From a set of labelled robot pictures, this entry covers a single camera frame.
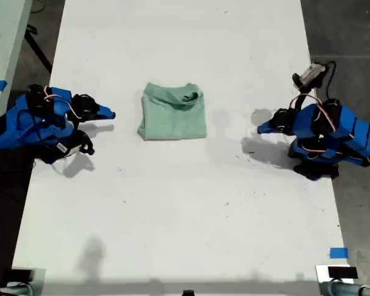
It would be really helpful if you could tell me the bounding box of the pale green side table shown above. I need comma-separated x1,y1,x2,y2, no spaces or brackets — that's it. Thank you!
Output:
0,0,32,173

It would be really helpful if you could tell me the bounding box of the grey tube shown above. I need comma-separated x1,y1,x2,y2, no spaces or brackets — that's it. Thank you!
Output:
319,279,370,296
0,282,35,296

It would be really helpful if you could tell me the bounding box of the pale green t-shirt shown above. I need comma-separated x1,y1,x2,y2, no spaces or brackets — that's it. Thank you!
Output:
137,81,208,142

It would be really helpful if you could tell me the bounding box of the camera black cable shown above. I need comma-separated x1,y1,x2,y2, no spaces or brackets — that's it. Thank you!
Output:
325,60,337,99

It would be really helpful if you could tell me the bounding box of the black flat device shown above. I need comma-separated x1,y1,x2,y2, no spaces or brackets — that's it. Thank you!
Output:
327,266,358,279
4,269,32,282

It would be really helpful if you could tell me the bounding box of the thin floor cable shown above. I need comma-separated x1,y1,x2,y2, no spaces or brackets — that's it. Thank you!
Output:
30,0,47,15

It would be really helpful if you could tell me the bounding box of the black metal stand leg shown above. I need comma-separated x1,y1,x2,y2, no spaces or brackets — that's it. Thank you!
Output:
23,25,54,74

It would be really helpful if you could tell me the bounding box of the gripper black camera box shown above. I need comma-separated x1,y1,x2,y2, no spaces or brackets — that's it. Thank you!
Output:
292,61,327,90
57,131,96,157

